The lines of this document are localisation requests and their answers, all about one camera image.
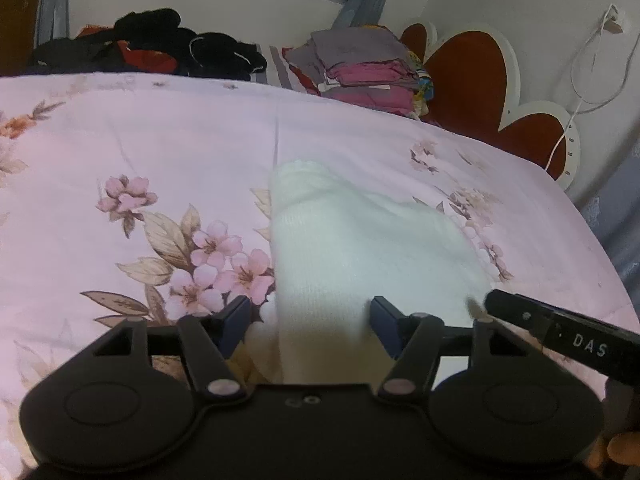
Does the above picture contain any white wall charger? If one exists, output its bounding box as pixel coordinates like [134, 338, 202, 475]
[601, 3, 626, 36]

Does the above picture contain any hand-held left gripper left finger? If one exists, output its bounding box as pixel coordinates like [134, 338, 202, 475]
[92, 296, 252, 403]

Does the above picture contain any stack of folded clothes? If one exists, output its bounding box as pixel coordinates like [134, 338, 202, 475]
[295, 24, 437, 122]

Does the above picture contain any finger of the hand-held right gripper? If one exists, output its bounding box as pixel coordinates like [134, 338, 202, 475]
[483, 287, 553, 341]

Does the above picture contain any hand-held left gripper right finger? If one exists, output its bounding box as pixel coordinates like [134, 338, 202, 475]
[369, 296, 533, 403]

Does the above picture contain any white knit garment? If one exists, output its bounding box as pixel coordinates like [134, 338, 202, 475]
[247, 159, 493, 386]

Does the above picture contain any pile of dark clothes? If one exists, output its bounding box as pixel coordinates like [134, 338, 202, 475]
[27, 7, 201, 78]

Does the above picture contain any brown wooden wardrobe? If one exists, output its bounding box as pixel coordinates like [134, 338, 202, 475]
[0, 0, 47, 77]

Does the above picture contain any black garment with white piping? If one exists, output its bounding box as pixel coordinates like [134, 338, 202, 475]
[189, 31, 269, 82]

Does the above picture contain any pink floral bedsheet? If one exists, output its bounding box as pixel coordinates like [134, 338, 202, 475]
[0, 72, 640, 480]

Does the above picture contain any person's right hand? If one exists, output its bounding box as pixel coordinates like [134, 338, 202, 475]
[602, 377, 640, 467]

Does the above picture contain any white charging cable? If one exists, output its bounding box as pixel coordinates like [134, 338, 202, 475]
[542, 7, 632, 177]

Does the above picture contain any striped grey red cloth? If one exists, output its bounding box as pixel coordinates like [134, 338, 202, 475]
[254, 44, 322, 97]

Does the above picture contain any red heart-shaped headboard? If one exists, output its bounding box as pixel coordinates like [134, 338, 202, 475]
[399, 21, 584, 192]

